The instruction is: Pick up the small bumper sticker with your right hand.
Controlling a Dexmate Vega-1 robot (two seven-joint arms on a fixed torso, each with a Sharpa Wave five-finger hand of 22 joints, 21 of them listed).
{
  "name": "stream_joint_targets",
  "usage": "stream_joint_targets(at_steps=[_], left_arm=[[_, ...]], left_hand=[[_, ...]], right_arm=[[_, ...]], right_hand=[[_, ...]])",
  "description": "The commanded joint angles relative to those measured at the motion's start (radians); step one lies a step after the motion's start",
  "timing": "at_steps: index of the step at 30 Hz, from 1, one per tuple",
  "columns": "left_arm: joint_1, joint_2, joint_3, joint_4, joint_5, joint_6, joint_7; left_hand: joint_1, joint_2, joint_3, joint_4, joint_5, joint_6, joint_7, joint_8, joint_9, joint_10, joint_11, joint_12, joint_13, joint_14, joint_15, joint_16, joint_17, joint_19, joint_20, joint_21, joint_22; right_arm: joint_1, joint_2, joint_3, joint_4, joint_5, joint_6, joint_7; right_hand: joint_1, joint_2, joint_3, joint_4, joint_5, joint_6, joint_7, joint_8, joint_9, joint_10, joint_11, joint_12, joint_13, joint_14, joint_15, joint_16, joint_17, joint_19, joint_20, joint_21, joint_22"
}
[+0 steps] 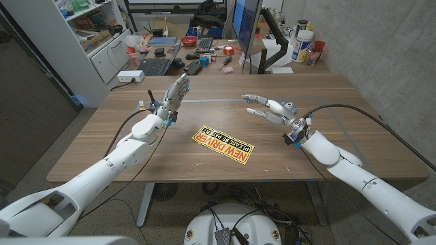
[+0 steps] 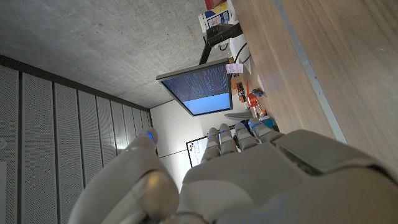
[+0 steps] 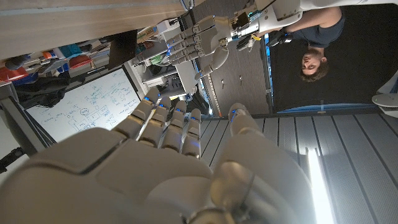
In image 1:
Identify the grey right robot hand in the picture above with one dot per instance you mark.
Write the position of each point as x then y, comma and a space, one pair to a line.
281, 112

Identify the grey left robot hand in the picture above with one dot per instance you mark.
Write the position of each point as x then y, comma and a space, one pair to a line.
173, 97

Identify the yellow new driver bumper sticker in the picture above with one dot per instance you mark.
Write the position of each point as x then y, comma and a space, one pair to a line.
223, 144

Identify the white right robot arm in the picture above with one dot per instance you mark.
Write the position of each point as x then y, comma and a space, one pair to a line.
374, 190

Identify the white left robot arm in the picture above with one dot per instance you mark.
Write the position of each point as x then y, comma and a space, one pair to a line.
102, 173

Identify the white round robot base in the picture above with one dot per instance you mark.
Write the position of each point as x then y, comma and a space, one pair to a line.
204, 224

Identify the black upright rod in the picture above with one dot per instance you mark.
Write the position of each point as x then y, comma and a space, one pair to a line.
151, 96

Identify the black oval case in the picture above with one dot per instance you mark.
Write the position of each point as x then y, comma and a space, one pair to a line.
194, 69

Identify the black laptop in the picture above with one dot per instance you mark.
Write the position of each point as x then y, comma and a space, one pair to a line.
155, 66

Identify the black computer mouse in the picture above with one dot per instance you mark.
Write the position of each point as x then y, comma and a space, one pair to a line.
192, 56

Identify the small blue cube box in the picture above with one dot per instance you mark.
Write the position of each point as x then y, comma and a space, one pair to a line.
204, 61

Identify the white power strip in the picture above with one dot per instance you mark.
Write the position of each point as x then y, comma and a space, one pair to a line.
129, 76

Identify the small orange black gadget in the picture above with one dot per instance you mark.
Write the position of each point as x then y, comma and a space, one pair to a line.
212, 58

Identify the blue book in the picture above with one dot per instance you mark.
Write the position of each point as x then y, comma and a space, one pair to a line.
163, 41

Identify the red bowl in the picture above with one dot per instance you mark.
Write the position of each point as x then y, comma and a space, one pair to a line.
189, 41

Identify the black keyboard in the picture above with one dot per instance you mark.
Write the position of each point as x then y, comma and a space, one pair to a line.
204, 45

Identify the small pink wrapped item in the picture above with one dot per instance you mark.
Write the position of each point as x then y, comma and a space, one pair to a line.
228, 69

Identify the white paper sheet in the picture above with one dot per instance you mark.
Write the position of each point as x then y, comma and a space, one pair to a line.
272, 47

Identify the pale sticky note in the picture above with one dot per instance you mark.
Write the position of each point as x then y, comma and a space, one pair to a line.
241, 59

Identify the white wipes canister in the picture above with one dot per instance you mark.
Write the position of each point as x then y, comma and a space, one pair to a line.
301, 46

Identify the red tape roll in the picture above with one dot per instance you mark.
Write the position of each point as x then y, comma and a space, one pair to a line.
228, 50

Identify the black bag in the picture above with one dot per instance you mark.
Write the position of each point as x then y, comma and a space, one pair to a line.
207, 13

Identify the white bottle with black cap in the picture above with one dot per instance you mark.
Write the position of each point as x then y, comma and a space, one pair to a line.
301, 24

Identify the yellow bottle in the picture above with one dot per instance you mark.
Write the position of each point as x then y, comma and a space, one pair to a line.
309, 26

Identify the black round floor fan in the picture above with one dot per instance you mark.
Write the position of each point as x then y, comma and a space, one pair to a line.
165, 191

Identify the black computer monitor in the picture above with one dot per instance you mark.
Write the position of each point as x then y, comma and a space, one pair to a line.
246, 24

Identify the grey table leg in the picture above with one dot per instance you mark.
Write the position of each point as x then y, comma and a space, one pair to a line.
144, 204
316, 204

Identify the white shelf cabinet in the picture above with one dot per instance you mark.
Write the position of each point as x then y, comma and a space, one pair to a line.
61, 47

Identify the grey finned block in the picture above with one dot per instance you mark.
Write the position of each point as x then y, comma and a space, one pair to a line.
223, 237

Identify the white robot torso edge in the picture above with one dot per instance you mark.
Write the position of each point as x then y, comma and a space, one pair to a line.
68, 241

